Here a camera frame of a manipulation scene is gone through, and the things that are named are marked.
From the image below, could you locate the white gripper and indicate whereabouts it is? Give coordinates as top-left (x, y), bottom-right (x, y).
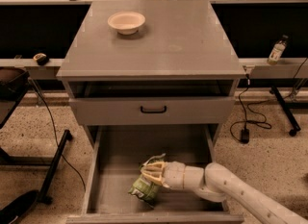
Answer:
top-left (141, 162), bottom-right (186, 189)

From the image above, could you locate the green jalapeno chip bag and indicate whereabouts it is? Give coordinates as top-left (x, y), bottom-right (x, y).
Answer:
top-left (128, 153), bottom-right (166, 207)

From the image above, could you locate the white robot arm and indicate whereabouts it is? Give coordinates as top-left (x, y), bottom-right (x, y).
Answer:
top-left (141, 162), bottom-right (308, 224)

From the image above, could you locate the open grey drawer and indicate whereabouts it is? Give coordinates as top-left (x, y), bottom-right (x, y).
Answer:
top-left (66, 125), bottom-right (244, 224)

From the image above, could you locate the closed grey drawer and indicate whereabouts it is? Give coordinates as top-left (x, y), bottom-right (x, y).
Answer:
top-left (69, 97), bottom-right (235, 125)

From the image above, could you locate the grey drawer cabinet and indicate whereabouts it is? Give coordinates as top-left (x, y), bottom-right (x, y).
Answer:
top-left (57, 0), bottom-right (244, 142)

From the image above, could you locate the black wheeled stand right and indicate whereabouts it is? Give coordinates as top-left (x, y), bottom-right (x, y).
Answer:
top-left (269, 78), bottom-right (308, 137)

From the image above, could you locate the black shoe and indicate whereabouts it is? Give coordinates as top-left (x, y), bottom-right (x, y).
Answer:
top-left (0, 190), bottom-right (39, 224)

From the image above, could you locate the white paper bowl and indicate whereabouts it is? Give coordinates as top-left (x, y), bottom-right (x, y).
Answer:
top-left (108, 12), bottom-right (145, 35)

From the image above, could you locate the black yellow tape measure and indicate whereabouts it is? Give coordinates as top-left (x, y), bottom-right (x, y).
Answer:
top-left (33, 53), bottom-right (49, 65)

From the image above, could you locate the black rolling stand left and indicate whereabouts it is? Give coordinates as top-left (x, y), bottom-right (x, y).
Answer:
top-left (0, 67), bottom-right (73, 205)

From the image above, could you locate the small clear bottle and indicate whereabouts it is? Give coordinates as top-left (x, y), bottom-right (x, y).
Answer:
top-left (267, 35), bottom-right (289, 65)

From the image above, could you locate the black drawer handle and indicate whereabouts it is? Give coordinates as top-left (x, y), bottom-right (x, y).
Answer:
top-left (140, 106), bottom-right (167, 114)

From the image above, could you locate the black power cable with adapter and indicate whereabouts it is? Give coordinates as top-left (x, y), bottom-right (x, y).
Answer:
top-left (229, 73), bottom-right (273, 144)

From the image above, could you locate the black thin cable left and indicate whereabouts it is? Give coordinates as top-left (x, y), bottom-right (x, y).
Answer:
top-left (29, 79), bottom-right (87, 191)

